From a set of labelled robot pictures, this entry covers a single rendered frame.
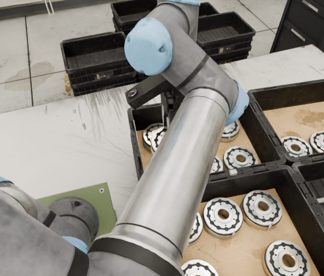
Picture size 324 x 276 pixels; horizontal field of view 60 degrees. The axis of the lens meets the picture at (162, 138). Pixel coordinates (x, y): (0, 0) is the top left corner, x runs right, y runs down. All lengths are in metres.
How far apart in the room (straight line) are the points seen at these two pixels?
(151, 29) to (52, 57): 2.52
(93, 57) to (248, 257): 1.52
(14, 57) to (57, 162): 2.06
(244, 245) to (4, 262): 0.66
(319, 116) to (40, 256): 1.05
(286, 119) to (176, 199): 0.84
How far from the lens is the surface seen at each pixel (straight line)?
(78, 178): 1.04
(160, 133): 0.72
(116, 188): 0.99
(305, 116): 1.13
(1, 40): 3.36
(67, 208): 0.75
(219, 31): 2.17
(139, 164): 0.76
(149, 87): 0.61
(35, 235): 0.22
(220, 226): 0.76
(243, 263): 0.78
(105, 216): 0.82
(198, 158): 0.33
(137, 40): 0.43
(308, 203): 0.78
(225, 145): 0.94
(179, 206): 0.29
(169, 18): 0.47
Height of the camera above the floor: 1.56
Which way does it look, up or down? 51 degrees down
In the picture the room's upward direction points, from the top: straight up
